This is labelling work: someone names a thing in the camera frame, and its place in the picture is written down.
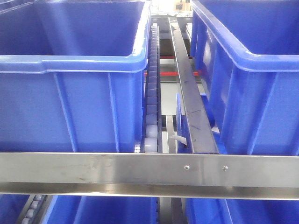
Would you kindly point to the blue bin upper right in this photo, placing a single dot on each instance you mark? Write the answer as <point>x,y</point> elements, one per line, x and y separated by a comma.
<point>248,55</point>

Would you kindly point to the blue bin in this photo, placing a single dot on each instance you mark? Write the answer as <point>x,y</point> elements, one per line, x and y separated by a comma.
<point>71,74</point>
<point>248,55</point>

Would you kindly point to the white roller conveyor track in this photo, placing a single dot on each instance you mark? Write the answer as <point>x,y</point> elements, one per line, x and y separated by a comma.
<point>150,117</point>

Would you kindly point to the right metal shelf rack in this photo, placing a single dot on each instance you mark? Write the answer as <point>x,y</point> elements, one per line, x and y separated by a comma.
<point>202,173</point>

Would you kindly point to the blue bin upper left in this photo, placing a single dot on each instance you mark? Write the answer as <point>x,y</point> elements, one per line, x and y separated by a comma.
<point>71,74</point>

